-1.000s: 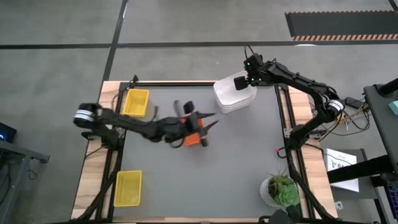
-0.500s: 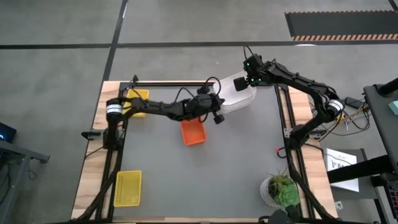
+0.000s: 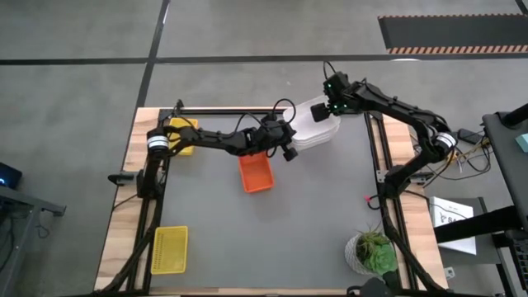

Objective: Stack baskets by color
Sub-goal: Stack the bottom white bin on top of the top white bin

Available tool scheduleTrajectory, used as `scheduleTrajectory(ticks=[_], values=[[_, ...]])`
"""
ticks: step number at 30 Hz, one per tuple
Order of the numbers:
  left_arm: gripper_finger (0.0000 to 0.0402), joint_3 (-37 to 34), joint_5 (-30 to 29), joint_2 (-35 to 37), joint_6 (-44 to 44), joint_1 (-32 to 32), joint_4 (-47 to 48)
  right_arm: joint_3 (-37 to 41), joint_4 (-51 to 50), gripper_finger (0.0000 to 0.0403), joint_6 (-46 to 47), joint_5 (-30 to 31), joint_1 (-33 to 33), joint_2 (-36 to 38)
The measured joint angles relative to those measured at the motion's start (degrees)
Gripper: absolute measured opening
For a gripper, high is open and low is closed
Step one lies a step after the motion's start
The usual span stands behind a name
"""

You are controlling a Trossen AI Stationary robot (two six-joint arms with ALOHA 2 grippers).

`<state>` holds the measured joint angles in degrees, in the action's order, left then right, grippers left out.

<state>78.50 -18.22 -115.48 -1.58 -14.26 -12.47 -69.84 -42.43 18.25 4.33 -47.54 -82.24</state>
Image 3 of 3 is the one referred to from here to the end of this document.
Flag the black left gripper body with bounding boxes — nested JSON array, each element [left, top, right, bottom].
[[255, 121, 299, 163]]

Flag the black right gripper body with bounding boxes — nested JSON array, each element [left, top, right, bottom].
[[310, 91, 360, 124]]

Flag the orange plastic basket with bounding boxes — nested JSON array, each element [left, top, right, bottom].
[[238, 151, 276, 195]]

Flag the yellow plastic basket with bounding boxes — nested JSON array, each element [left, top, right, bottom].
[[150, 225, 190, 276], [167, 117, 200, 157]]

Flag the grey table mat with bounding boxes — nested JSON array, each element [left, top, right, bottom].
[[148, 114, 400, 290]]

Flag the black power adapter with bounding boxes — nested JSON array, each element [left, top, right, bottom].
[[456, 128, 480, 144]]

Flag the black hazard-striped floor mat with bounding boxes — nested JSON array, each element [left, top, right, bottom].
[[378, 13, 528, 55]]

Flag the white printed cardboard box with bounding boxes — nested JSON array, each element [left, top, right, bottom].
[[428, 196, 479, 256]]

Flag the green plant in white pot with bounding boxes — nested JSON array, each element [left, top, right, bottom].
[[344, 225, 399, 276]]

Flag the black pole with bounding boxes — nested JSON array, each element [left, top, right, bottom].
[[500, 101, 528, 128]]

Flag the dark grey side table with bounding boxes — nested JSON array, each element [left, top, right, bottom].
[[481, 111, 528, 232]]

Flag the black metal beam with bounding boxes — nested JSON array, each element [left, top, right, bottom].
[[432, 205, 528, 244]]

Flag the blue crate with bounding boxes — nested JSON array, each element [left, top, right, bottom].
[[513, 241, 528, 281]]

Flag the grey metal desk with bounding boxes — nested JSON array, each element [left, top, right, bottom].
[[0, 184, 67, 297]]

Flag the black device with blue light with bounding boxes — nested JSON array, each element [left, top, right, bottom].
[[0, 162, 23, 190]]

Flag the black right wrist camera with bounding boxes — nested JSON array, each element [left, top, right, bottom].
[[323, 71, 352, 95]]

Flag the black metal table frame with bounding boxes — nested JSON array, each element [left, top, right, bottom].
[[92, 98, 450, 297]]

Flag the black clamp handle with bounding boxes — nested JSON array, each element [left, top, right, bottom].
[[107, 172, 137, 186]]

